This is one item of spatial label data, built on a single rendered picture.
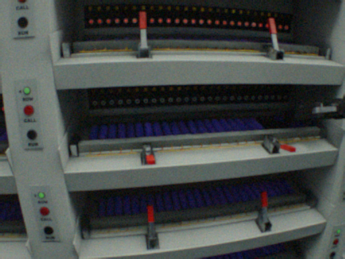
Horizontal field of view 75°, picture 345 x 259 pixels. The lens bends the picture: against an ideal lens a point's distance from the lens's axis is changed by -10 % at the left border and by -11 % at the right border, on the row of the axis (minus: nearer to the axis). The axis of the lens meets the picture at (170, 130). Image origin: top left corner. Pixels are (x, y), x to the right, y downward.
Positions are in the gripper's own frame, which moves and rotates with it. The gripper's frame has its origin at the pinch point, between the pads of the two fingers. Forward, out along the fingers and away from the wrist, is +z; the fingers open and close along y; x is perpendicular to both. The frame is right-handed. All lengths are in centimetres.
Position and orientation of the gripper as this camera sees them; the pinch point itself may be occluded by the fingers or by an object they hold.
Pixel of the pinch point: (298, 115)
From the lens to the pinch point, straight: 63.6
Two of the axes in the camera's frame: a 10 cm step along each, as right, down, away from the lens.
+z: -1.7, 0.4, 9.8
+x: 0.6, 10.0, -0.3
